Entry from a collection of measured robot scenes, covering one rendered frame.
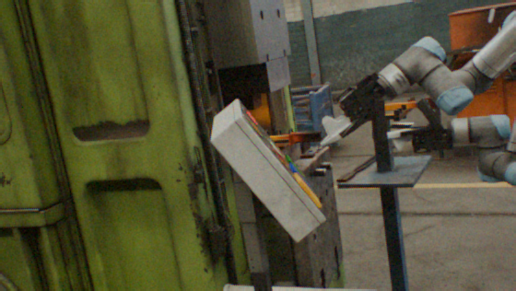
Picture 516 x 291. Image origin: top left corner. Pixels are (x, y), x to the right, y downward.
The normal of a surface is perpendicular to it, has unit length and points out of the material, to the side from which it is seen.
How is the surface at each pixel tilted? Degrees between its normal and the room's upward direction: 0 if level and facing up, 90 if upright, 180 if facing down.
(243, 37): 90
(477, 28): 90
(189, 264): 90
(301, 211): 90
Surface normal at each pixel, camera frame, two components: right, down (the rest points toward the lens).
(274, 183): 0.06, 0.19
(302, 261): -0.36, 0.25
